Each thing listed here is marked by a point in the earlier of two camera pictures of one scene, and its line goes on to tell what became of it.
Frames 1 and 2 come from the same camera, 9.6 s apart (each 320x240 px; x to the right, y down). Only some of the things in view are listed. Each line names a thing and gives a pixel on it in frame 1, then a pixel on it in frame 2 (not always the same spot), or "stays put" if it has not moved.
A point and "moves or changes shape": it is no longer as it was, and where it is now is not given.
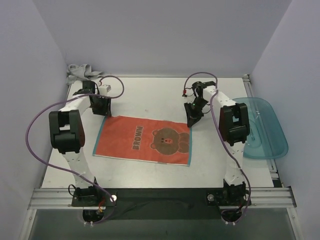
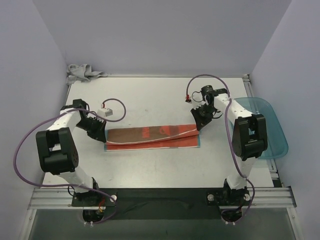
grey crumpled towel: (81, 73) stays put
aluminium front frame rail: (53, 199) stays put
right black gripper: (192, 113) to (201, 113)
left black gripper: (100, 105) to (93, 125)
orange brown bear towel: (145, 139) moves or changes shape
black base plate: (162, 204) stays put
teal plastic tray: (267, 139) stays put
